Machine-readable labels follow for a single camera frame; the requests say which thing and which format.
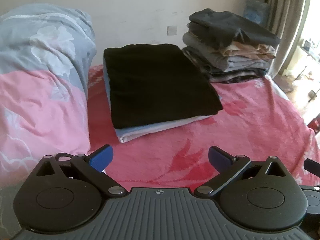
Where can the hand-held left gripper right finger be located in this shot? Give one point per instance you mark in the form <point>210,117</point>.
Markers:
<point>220,158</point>

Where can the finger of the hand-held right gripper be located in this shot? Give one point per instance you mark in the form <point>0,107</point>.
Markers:
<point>312,165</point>

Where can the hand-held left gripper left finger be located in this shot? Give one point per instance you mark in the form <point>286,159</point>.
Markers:
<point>101,156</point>

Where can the black t-shirt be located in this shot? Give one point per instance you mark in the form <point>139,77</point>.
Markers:
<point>160,85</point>

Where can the stack of folded clothes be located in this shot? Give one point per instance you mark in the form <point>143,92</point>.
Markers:
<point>230,47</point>

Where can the pink floral blanket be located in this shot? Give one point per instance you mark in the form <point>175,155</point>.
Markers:
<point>250,130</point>

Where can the light blue folded cloth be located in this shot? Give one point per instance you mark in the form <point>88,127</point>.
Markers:
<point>155,128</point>

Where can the grey and pink duvet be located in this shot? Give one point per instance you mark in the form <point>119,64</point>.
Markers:
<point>42,80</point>

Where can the folding table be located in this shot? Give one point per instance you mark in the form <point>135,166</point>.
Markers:
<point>311,52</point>

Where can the beige curtain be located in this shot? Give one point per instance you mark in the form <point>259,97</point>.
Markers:
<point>285,17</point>

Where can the white wall socket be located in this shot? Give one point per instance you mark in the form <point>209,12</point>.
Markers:
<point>172,30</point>

